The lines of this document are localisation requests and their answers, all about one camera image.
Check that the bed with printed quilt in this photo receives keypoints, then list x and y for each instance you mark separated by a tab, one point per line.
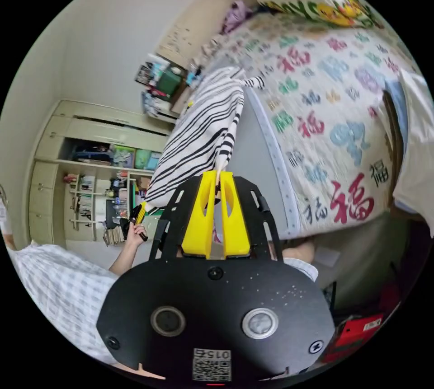
322	131

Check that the red carton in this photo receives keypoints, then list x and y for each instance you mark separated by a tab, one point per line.
359	331

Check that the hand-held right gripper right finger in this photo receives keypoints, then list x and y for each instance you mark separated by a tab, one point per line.
237	226

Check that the purple cloth bundle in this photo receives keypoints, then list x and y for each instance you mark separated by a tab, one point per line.
237	13

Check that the person's left hand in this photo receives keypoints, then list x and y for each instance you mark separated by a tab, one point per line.
134	239

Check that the cream cupboard with shelves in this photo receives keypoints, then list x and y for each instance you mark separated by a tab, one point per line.
84	175

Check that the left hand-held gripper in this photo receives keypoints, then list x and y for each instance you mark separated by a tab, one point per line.
128	228

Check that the cluttered desk shelf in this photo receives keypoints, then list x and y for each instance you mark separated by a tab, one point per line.
164	82

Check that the person's left forearm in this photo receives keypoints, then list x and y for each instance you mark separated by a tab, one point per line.
122	260

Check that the person's body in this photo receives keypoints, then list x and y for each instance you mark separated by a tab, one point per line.
61	290

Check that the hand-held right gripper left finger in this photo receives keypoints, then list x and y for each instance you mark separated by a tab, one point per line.
198	223

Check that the black and white striped shirt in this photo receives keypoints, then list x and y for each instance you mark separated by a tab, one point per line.
200	131

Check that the yellow and green printed pillow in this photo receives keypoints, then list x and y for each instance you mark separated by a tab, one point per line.
322	7

